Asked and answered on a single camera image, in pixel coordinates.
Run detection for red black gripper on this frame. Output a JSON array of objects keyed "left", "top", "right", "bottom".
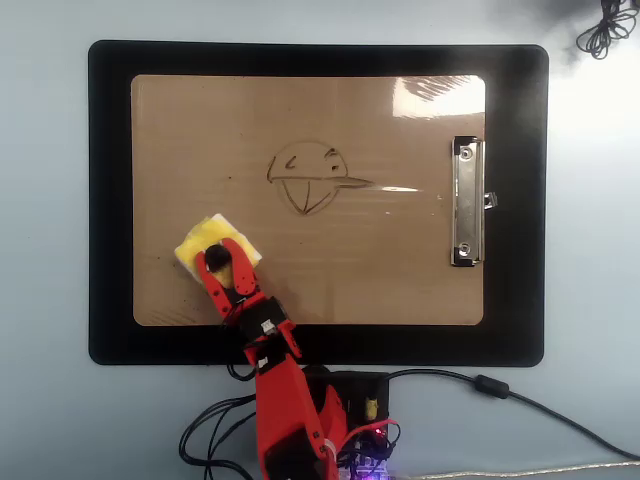
[{"left": 193, "top": 237, "right": 291, "bottom": 345}]

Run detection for yellow sponge with black knob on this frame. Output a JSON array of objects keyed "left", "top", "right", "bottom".
[{"left": 173, "top": 213, "right": 264, "bottom": 287}]

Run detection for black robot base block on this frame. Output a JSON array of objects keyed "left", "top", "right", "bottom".
[{"left": 304, "top": 366, "right": 394, "bottom": 454}]

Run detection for brown clipboard board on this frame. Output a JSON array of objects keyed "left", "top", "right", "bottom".
[{"left": 130, "top": 74, "right": 486, "bottom": 327}]

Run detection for controller circuit board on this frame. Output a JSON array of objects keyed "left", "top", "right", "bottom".
[{"left": 339, "top": 432, "right": 397, "bottom": 480}]

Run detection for black rectangular desk mat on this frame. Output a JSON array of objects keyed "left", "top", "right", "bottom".
[{"left": 88, "top": 39, "right": 550, "bottom": 367}]

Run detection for silver metal clipboard clip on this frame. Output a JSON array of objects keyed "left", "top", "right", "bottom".
[{"left": 449, "top": 135, "right": 500, "bottom": 268}]

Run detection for black servo cables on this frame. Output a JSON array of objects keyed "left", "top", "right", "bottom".
[{"left": 178, "top": 359, "right": 261, "bottom": 480}]

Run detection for red jumper wire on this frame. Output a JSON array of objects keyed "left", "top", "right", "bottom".
[{"left": 343, "top": 421, "right": 402, "bottom": 454}]

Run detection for black power cable with ferrite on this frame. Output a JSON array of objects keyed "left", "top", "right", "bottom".
[{"left": 387, "top": 368, "right": 640, "bottom": 461}]

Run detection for silver USB cable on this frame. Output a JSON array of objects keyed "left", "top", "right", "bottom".
[{"left": 389, "top": 458, "right": 640, "bottom": 480}]

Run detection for coiled thin black cable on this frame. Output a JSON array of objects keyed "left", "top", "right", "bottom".
[{"left": 576, "top": 0, "right": 640, "bottom": 60}]

